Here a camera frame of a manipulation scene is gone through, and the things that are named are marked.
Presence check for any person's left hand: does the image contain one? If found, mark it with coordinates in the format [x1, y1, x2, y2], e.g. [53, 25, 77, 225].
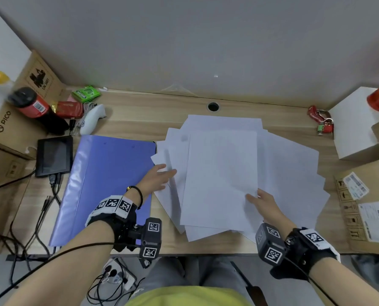
[130, 164, 178, 205]

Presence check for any person's right hand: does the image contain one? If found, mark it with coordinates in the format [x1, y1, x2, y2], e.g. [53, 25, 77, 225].
[245, 188, 297, 240]

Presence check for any pile of white papers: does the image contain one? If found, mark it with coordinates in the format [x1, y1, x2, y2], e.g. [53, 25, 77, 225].
[150, 114, 331, 243]

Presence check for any blue plastic folder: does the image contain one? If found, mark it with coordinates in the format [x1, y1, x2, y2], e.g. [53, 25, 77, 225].
[48, 134, 158, 247]

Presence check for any single white paper sheet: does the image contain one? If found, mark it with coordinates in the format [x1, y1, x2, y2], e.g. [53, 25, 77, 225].
[180, 130, 259, 232]

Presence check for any person's right forearm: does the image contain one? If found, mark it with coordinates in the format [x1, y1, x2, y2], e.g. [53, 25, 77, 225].
[305, 256, 379, 306]

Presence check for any person's left forearm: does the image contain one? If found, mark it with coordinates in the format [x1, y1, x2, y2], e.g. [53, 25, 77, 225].
[4, 219, 115, 306]

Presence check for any person's yellow shirt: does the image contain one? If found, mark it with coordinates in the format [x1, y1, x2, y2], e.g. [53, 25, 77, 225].
[125, 286, 252, 306]

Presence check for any dark brown chair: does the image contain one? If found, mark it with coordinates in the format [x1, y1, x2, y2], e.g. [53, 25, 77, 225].
[231, 261, 268, 306]

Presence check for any white handheld controller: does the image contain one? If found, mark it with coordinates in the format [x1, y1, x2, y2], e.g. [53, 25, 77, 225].
[79, 104, 107, 136]

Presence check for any clear tape piece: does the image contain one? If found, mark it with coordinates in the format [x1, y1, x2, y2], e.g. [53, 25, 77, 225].
[159, 83, 197, 96]

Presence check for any small black tablet screen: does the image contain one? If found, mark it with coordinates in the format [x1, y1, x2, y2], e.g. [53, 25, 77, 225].
[35, 135, 74, 178]

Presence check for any white power strip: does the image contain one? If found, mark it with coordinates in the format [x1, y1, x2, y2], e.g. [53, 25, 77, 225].
[102, 258, 136, 292]

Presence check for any red snack packet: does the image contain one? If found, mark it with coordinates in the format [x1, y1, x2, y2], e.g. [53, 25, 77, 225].
[55, 101, 84, 119]

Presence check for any green gum packet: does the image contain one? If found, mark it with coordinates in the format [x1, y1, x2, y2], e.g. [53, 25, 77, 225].
[71, 85, 102, 103]

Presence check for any flat cardboard box with labels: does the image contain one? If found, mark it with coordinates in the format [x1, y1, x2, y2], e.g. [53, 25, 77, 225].
[334, 158, 379, 257]

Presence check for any small white box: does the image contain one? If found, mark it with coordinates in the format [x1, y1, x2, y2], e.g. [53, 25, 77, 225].
[328, 86, 379, 162]

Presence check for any red can with black lid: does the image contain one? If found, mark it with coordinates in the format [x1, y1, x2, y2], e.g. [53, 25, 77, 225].
[8, 87, 50, 118]

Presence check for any plain brown cardboard box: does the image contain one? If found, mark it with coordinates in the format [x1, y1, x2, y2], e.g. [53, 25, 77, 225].
[0, 143, 37, 254]

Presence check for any brown box with white top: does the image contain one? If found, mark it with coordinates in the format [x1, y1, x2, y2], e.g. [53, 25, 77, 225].
[0, 3, 68, 160]

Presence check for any black bead bracelet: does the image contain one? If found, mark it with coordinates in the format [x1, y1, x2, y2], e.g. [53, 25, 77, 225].
[125, 185, 144, 210]

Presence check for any black wrist camera with markers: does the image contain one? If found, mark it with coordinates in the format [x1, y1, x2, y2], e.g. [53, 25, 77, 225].
[85, 195, 162, 269]
[255, 223, 342, 281]

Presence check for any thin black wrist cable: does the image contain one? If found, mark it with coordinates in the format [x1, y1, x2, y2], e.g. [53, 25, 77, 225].
[0, 241, 142, 306]
[283, 256, 337, 306]

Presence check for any white coiled cable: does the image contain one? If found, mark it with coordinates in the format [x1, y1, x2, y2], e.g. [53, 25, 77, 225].
[71, 102, 96, 128]

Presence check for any black tablet cable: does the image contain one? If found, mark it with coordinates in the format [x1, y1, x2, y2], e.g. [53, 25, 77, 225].
[48, 173, 62, 207]

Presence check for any red keychain with green charm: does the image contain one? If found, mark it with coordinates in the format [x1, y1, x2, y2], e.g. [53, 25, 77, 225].
[307, 105, 334, 136]

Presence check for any black cable bundle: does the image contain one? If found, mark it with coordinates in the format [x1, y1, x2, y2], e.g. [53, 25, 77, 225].
[0, 170, 61, 286]

